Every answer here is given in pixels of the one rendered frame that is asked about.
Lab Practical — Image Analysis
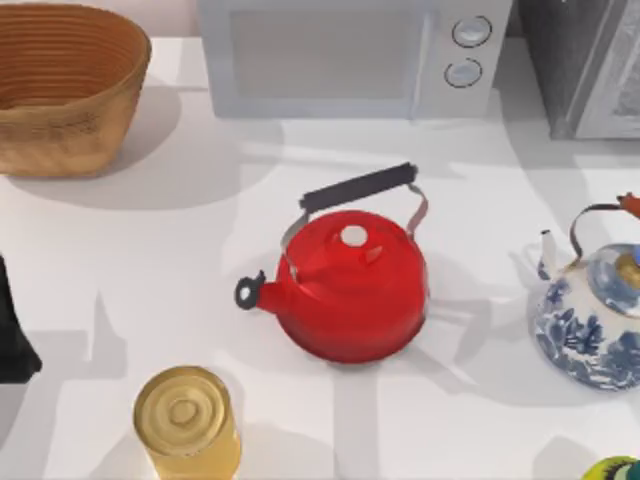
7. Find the green and yellow object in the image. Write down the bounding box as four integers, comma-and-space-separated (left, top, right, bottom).
579, 455, 640, 480

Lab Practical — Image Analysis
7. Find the brown woven basket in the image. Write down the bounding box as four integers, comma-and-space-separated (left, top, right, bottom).
0, 3, 153, 178

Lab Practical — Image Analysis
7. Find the red kettle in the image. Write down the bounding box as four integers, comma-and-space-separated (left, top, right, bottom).
234, 161, 431, 365

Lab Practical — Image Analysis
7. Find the gold can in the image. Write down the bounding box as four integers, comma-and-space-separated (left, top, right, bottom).
132, 365, 242, 480

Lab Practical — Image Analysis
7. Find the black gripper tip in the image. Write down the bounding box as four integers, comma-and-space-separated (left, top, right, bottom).
0, 254, 43, 385

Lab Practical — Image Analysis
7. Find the round microwave knob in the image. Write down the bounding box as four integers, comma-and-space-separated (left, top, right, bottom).
451, 14, 494, 46
443, 56, 484, 90

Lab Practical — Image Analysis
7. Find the blue and white teapot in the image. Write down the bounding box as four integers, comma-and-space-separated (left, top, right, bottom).
533, 191, 640, 392

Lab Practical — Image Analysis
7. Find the pale microwave oven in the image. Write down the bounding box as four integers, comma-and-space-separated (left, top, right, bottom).
195, 0, 515, 121

